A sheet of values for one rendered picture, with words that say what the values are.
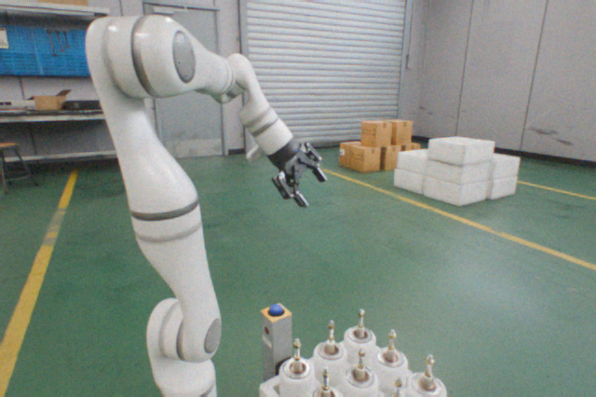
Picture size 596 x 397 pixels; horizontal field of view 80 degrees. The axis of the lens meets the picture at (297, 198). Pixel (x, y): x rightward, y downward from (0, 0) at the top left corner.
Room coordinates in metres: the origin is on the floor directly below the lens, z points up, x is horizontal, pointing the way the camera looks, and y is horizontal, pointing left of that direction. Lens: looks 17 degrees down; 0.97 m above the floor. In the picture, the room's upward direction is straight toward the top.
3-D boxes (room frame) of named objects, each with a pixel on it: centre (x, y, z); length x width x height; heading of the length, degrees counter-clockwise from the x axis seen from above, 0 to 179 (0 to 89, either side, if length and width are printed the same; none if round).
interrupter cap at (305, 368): (0.78, 0.00, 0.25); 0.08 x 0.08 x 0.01
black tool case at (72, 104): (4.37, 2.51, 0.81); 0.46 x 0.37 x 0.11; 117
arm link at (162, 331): (0.51, 0.19, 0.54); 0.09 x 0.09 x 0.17; 73
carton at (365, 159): (4.46, -0.86, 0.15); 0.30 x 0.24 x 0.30; 26
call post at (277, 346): (0.95, 0.07, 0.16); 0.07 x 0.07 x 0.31; 35
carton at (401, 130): (4.71, -1.30, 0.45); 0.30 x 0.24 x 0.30; 25
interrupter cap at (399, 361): (0.82, -0.26, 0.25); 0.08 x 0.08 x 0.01
